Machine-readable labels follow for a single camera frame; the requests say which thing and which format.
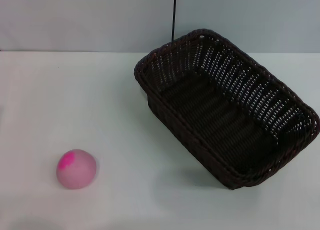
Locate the black woven plastic basket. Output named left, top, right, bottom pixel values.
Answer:
left=133, top=28, right=320, bottom=190

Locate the pink ball with magenta patch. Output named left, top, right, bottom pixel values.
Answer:
left=55, top=148, right=98, bottom=190

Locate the black vertical wall strip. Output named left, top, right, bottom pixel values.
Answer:
left=170, top=0, right=178, bottom=42

